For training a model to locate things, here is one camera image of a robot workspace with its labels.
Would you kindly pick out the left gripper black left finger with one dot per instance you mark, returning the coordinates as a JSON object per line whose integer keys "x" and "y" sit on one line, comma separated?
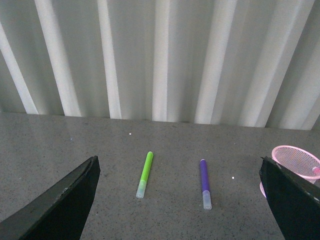
{"x": 61, "y": 212}

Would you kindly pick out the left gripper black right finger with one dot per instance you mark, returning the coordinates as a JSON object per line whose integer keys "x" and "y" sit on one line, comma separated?
{"x": 300, "y": 224}

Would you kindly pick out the purple marker pen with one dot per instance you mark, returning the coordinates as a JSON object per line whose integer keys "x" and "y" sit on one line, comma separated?
{"x": 205, "y": 186}

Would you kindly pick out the pink mesh cup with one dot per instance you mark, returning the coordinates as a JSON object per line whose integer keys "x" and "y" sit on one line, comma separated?
{"x": 300, "y": 165}

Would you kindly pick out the green marker pen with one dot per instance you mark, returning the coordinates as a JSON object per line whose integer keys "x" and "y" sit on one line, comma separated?
{"x": 144, "y": 175}

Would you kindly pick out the white curtain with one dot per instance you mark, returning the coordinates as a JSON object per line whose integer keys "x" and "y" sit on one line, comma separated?
{"x": 253, "y": 63}

